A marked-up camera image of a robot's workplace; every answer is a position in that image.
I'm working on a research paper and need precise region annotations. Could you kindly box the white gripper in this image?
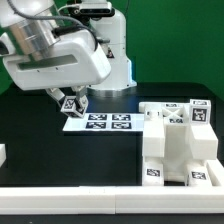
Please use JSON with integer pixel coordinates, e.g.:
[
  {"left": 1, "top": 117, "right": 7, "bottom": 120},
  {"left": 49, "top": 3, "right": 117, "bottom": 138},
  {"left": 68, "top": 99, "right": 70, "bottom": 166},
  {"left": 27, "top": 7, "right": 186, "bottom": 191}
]
[{"left": 3, "top": 30, "right": 111, "bottom": 110}]

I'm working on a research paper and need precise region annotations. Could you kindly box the small white cube nut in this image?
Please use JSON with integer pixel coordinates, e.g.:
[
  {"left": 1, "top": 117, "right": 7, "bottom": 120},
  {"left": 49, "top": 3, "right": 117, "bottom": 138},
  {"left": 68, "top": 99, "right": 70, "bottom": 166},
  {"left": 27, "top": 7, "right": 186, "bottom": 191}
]
[{"left": 61, "top": 96, "right": 88, "bottom": 118}]

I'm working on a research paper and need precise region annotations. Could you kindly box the white chair seat part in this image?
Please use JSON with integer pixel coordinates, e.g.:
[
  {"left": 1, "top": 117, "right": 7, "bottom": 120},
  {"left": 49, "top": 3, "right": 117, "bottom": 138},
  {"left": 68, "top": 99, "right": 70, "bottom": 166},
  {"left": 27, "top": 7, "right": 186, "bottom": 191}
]
[{"left": 142, "top": 117, "right": 218, "bottom": 186}]

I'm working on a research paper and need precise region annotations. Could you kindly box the white cube nut with tag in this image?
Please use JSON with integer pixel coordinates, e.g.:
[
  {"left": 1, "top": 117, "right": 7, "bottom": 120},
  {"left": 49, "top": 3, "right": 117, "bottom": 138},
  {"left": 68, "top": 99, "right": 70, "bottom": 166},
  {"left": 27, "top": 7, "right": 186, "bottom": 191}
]
[{"left": 189, "top": 99, "right": 211, "bottom": 124}]

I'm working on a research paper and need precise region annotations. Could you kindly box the white chair back frame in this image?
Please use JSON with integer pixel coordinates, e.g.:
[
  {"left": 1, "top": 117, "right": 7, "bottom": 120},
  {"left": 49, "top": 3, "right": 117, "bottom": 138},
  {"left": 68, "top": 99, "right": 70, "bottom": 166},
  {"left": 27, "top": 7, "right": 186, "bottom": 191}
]
[{"left": 139, "top": 101, "right": 218, "bottom": 160}]

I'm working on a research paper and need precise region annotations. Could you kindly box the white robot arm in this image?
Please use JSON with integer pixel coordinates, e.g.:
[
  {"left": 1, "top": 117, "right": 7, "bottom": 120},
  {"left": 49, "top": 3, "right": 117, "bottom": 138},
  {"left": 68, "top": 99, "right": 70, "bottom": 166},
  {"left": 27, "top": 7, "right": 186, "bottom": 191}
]
[{"left": 0, "top": 0, "right": 136, "bottom": 116}]

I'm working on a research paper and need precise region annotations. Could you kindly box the white tag sheet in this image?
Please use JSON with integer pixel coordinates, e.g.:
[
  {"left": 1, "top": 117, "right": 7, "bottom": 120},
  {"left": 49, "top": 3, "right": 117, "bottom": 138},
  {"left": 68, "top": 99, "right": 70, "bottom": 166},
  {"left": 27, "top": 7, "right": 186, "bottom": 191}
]
[{"left": 63, "top": 113, "right": 144, "bottom": 132}]

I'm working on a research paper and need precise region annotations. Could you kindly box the white L-shaped fence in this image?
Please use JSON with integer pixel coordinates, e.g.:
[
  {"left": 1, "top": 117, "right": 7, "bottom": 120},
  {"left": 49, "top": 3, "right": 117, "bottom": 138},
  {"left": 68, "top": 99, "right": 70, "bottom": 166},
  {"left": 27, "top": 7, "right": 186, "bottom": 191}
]
[{"left": 0, "top": 160, "right": 224, "bottom": 215}]

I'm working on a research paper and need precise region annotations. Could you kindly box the grey camera on stand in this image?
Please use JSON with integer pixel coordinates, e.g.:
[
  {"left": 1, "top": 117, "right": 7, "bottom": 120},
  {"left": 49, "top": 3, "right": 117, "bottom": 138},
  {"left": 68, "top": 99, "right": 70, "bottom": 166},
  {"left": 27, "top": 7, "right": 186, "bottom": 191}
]
[{"left": 79, "top": 0, "right": 115, "bottom": 18}]

